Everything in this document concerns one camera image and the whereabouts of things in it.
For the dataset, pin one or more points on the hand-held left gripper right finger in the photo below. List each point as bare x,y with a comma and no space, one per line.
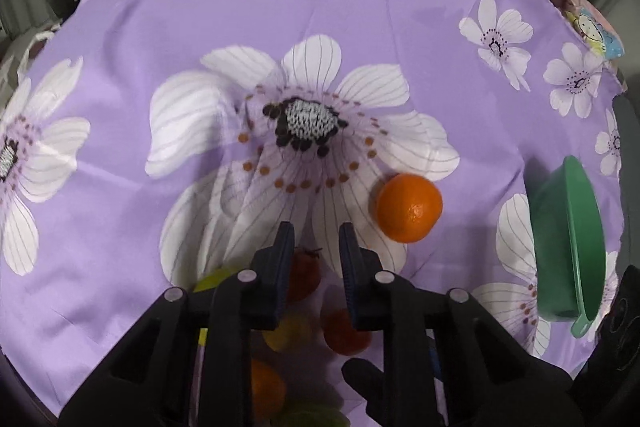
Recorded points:
350,267

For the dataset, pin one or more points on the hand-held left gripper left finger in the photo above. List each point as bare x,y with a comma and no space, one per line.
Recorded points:
285,267

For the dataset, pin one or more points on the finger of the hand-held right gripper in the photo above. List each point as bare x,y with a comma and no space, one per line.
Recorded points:
370,384

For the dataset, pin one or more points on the red tomato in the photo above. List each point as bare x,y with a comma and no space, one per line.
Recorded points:
304,277
344,334

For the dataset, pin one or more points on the yellow round fruit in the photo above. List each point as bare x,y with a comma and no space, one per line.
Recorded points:
289,333

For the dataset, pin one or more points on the green round fruit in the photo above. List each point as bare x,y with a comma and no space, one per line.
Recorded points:
216,279
310,414

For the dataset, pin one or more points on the orange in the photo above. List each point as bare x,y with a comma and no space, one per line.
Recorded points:
265,387
409,208

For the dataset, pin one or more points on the green plastic bowl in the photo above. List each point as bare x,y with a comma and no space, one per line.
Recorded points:
560,242

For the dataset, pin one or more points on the purple floral cloth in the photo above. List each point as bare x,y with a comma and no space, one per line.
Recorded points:
325,7

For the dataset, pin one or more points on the cartoon printed cloth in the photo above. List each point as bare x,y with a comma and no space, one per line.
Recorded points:
597,32

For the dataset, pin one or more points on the white bag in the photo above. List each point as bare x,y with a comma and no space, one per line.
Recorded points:
20,54

